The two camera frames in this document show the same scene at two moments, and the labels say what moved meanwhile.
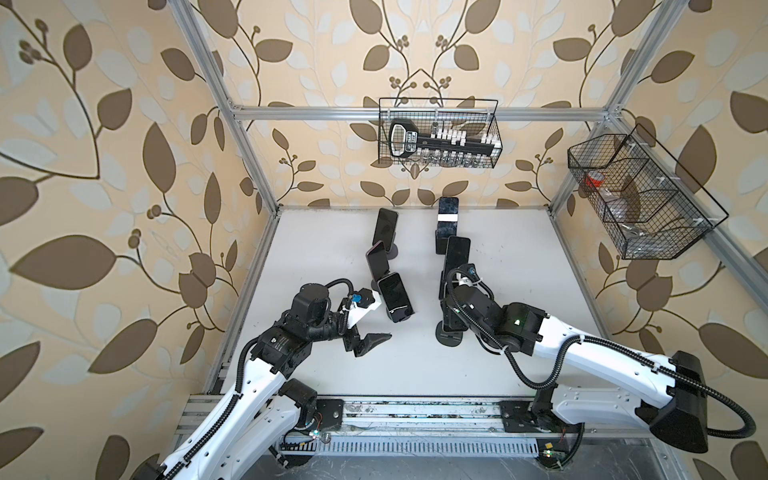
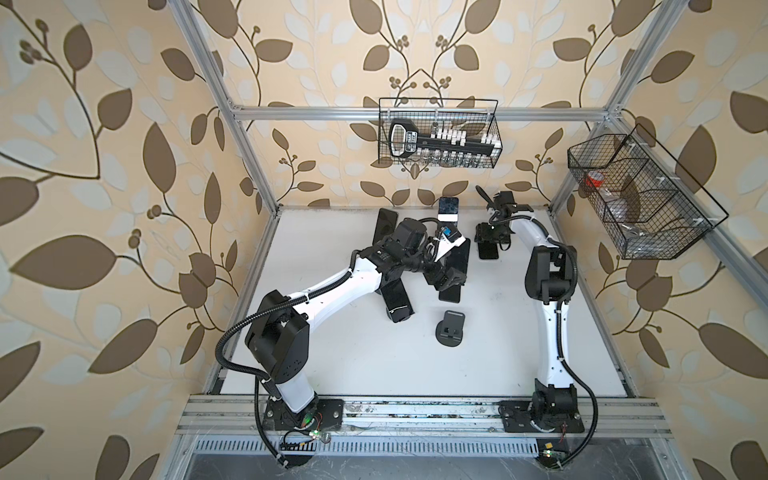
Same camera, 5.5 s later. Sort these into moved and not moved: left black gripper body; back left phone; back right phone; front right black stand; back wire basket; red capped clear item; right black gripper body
Moved: left black gripper body; right black gripper body
Not moved: back left phone; back wire basket; front right black stand; back right phone; red capped clear item
